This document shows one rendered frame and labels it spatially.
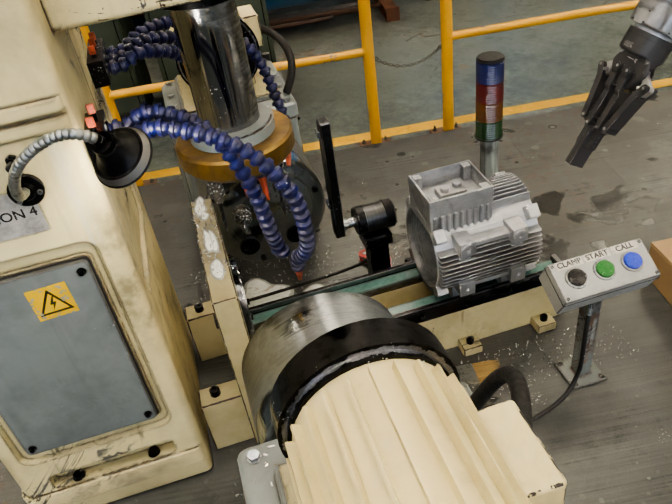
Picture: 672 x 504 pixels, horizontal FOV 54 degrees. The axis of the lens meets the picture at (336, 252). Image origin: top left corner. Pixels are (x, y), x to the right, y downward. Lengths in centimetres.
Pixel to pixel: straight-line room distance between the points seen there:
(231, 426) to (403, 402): 70
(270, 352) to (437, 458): 44
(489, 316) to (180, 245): 83
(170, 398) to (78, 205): 37
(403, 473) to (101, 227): 52
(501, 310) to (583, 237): 38
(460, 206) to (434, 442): 70
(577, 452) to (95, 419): 78
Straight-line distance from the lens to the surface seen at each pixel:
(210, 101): 96
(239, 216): 132
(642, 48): 117
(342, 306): 93
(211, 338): 138
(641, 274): 116
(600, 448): 123
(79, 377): 104
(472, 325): 133
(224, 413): 120
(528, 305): 137
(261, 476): 77
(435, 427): 55
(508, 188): 124
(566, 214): 172
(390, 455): 53
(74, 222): 88
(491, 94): 149
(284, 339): 91
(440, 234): 116
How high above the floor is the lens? 179
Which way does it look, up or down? 38 degrees down
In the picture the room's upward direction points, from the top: 9 degrees counter-clockwise
